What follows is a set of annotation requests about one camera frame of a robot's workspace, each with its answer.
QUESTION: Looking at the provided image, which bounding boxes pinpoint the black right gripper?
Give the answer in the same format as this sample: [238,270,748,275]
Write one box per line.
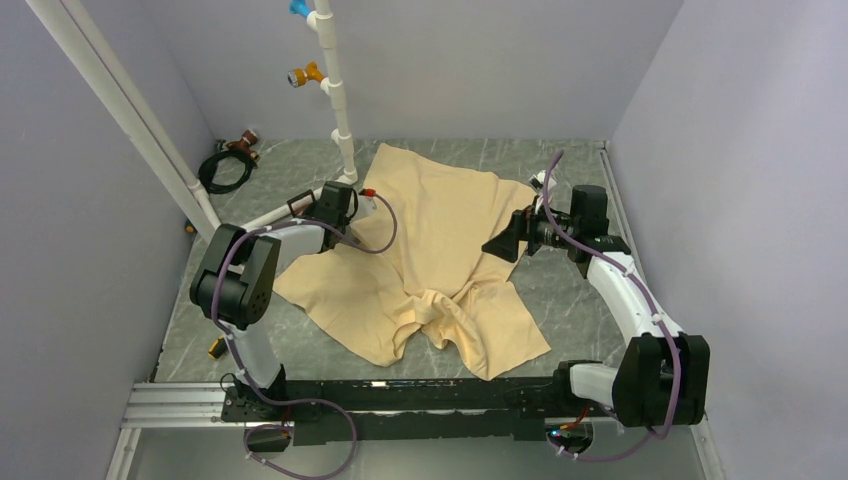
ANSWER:
[482,195,579,263]

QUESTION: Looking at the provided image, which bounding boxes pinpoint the cream yellow t-shirt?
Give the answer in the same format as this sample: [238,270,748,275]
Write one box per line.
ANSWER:
[274,144,550,380]

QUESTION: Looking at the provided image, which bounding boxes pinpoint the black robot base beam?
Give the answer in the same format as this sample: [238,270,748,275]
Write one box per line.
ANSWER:
[220,375,614,446]

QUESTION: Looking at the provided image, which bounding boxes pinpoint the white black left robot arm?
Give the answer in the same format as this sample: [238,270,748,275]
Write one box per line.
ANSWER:
[189,181,365,420]

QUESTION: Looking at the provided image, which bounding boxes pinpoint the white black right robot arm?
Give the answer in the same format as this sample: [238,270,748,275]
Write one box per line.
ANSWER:
[481,185,710,431]

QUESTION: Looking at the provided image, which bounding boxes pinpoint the orange hook on pipe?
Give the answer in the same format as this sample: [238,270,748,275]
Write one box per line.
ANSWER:
[287,62,325,88]

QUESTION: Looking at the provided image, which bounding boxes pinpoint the small yellow black object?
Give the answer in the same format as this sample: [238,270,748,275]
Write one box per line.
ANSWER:
[207,336,229,360]

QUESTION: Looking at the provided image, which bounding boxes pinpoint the blue hook on pipe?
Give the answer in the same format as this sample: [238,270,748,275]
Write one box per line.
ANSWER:
[289,0,313,19]

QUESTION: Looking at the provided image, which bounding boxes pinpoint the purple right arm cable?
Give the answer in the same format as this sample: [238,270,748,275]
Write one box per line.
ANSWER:
[539,150,684,464]

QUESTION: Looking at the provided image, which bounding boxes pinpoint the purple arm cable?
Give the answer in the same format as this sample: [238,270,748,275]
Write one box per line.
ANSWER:
[209,190,400,480]
[539,150,684,464]

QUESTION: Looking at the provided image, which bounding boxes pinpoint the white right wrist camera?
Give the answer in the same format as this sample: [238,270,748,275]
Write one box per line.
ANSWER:
[528,170,557,193]

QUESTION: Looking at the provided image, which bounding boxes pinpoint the small black wire stand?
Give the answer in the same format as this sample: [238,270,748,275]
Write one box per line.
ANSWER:
[286,189,321,217]

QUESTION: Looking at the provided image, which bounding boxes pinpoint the coiled black cable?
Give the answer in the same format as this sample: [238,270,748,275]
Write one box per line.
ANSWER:
[197,149,256,196]

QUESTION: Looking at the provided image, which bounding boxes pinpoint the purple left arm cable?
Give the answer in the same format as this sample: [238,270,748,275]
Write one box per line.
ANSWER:
[209,190,400,480]

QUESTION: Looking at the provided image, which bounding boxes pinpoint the aluminium rail frame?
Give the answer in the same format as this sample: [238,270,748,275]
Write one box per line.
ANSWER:
[108,380,725,479]

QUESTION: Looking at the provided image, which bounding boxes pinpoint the white pvc pipe frame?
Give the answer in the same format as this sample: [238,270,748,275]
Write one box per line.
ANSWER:
[26,0,360,243]

